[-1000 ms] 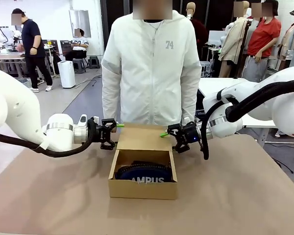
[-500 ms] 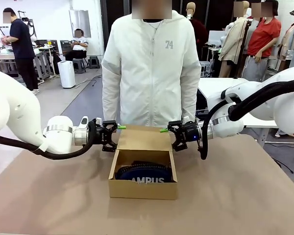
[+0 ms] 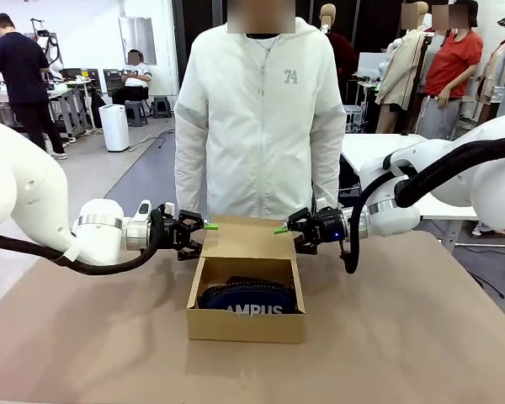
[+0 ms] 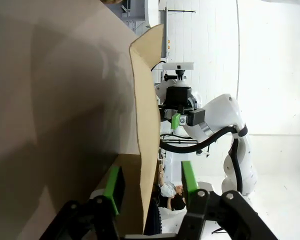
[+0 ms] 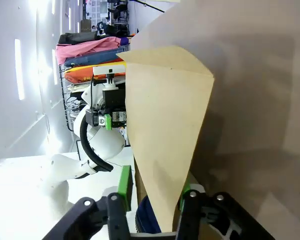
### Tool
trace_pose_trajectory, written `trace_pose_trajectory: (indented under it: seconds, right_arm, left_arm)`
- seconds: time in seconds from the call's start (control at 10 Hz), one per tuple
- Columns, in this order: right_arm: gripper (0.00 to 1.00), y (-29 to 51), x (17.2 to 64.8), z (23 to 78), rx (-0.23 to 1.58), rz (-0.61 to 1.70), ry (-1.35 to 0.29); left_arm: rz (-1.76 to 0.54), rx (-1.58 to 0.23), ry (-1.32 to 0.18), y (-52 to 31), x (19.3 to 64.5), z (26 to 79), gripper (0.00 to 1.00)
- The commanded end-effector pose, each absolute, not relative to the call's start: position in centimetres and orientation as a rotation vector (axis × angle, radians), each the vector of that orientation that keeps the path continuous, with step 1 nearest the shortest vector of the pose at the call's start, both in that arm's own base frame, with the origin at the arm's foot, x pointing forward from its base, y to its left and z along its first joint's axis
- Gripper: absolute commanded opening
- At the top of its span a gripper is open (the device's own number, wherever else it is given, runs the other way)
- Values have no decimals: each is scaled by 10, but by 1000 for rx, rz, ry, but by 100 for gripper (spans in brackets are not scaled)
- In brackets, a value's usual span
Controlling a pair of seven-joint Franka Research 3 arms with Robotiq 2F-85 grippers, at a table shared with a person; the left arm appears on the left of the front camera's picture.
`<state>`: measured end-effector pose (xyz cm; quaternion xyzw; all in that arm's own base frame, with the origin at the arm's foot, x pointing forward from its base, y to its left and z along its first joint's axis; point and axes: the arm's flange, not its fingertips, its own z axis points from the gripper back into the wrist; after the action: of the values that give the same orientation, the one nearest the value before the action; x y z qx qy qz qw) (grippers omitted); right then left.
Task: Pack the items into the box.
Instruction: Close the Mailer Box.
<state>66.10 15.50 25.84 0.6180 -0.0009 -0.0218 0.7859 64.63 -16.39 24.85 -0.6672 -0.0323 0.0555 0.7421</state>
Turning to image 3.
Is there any grey workbench table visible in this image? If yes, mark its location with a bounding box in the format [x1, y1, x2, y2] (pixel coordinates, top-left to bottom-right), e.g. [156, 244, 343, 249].
[0, 88, 88, 140]

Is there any navy zippered pencil case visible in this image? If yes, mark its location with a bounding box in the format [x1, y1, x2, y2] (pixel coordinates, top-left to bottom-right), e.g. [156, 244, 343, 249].
[196, 275, 300, 316]

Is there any grey plastic stool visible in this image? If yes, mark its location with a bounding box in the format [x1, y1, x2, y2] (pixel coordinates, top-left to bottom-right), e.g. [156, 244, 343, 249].
[125, 100, 149, 128]
[151, 96, 173, 120]

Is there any white-sleeved left forearm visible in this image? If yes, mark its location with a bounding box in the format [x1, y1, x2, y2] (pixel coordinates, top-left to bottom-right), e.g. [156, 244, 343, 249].
[309, 134, 347, 207]

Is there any person in white jacket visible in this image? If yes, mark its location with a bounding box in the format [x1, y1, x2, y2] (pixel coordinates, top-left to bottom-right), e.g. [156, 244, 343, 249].
[174, 16, 348, 222]

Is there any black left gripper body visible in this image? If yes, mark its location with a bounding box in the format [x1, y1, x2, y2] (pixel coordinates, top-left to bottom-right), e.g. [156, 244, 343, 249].
[151, 204, 182, 253]

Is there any metal wall panel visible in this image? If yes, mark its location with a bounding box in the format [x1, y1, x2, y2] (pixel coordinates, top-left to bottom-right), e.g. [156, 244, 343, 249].
[118, 16, 157, 66]

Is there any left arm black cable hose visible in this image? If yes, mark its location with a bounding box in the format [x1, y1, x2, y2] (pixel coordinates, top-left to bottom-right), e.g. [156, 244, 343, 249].
[0, 210, 165, 277]

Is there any brown cardboard box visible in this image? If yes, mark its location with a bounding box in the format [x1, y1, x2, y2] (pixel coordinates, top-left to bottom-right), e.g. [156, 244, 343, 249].
[186, 213, 307, 345]

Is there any seated person in white shirt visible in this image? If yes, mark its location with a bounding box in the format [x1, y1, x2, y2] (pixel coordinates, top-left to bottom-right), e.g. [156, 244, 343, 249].
[111, 49, 152, 104]

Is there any man in dark shirt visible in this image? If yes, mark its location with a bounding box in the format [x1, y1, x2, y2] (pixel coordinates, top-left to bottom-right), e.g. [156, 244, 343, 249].
[0, 13, 67, 160]

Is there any white-sleeved right forearm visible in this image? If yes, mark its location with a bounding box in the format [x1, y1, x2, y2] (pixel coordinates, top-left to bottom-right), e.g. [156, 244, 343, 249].
[174, 134, 211, 220]

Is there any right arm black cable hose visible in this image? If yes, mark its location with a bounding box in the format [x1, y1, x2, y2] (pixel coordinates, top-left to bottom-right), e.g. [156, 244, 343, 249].
[338, 136, 505, 275]

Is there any brown-headed mannequin in dark clothes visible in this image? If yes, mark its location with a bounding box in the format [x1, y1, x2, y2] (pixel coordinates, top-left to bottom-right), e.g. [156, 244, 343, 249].
[319, 3, 359, 106]

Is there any dark-haired mannequin in beige clothes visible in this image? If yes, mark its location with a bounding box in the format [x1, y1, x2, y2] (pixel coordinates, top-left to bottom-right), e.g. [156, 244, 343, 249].
[477, 37, 505, 123]

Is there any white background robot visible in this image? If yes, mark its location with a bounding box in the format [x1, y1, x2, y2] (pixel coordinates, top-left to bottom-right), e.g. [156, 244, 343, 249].
[29, 19, 64, 81]

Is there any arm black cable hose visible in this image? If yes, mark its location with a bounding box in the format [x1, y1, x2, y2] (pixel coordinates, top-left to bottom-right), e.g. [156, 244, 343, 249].
[338, 136, 505, 275]
[0, 210, 165, 277]

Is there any mannequin in beige coat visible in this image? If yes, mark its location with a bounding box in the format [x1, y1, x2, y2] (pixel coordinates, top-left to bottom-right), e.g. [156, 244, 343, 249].
[374, 2, 433, 135]

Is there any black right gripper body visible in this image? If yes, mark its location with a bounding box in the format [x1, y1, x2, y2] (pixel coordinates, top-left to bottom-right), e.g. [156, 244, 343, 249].
[315, 205, 343, 247]

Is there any white dehumidifier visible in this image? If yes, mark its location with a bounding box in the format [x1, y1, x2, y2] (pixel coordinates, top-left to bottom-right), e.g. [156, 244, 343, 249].
[98, 104, 131, 153]

